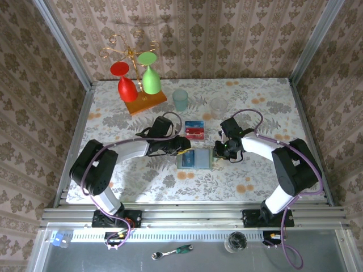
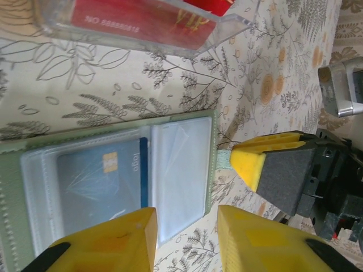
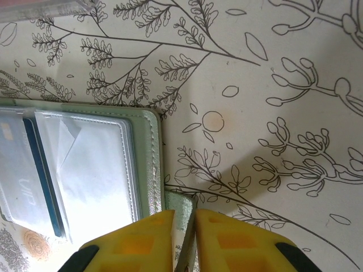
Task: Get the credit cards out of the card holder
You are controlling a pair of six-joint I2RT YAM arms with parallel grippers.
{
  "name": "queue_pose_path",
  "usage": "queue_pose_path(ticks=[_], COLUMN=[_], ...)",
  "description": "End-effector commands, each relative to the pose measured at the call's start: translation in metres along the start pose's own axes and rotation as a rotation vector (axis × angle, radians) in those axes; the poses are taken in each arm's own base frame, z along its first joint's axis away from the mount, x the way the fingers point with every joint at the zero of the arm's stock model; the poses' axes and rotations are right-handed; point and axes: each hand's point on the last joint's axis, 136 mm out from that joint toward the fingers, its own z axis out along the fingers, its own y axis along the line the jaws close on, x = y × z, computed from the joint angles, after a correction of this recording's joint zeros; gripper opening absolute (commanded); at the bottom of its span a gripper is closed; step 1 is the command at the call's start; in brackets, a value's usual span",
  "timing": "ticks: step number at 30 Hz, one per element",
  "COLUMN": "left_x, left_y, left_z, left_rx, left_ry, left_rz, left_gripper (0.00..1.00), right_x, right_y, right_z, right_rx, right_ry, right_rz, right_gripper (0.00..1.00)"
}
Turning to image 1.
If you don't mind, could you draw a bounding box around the blue credit card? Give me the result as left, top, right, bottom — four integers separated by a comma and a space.
181, 149, 196, 168
184, 121, 206, 130

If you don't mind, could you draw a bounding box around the aluminium frame post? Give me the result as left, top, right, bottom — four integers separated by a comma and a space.
30, 0, 95, 91
288, 0, 347, 86

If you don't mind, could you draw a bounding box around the clear acrylic card stand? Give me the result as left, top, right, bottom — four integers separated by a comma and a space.
183, 120, 208, 142

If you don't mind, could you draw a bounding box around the red wine glass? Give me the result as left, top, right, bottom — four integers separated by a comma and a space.
110, 61, 140, 103

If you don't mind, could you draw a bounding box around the slotted white cable duct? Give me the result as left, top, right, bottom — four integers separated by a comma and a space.
70, 229, 275, 243

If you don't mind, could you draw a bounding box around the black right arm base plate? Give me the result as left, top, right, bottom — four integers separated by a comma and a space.
242, 209, 296, 228

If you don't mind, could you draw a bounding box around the clear plastic cup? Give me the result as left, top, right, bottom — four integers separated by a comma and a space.
209, 97, 229, 120

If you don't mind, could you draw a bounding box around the black connector bracket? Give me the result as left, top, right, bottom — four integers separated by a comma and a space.
262, 231, 285, 247
104, 231, 129, 247

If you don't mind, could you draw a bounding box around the green handled ratchet wrench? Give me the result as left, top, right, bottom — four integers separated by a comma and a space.
151, 244, 195, 261

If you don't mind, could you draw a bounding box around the blue plastic connector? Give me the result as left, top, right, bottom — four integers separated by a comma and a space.
51, 232, 70, 249

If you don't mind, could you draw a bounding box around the green wine glass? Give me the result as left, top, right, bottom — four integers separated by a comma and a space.
137, 52, 163, 95

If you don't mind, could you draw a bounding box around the frosted teal cup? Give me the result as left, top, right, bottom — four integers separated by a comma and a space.
172, 89, 189, 112

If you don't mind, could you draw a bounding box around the gold wire rack wooden base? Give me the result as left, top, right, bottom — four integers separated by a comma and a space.
99, 29, 168, 116

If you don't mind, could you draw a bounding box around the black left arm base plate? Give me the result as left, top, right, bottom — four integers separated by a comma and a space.
91, 210, 143, 229

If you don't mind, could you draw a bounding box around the grey metal shelf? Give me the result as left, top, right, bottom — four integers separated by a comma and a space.
27, 222, 360, 272

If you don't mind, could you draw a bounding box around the pale green card holder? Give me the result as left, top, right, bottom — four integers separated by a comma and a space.
176, 149, 213, 171

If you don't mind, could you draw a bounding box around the aluminium table side rail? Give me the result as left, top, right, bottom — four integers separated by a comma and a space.
53, 84, 96, 209
288, 79, 336, 207

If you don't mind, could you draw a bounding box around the clear glass jar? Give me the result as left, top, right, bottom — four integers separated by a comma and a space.
224, 231, 248, 254

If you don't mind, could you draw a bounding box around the aluminium mounting rail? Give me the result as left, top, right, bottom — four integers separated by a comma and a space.
39, 204, 351, 229

